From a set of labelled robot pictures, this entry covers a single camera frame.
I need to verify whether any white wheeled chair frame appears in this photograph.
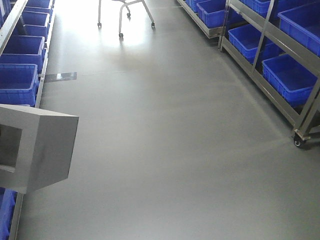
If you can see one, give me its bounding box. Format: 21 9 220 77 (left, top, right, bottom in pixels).
96 0 156 39

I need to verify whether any steel rack left aisle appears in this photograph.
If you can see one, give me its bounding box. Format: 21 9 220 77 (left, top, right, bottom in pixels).
0 0 56 240

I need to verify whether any steel rack aisle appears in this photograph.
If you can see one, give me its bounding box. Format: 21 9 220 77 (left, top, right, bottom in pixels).
0 0 56 240
179 0 320 149

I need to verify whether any gray square base block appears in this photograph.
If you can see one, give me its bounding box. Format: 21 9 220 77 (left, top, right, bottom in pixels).
0 104 79 194

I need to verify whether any steel rack right aisle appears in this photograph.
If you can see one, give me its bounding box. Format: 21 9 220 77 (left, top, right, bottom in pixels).
179 0 320 149

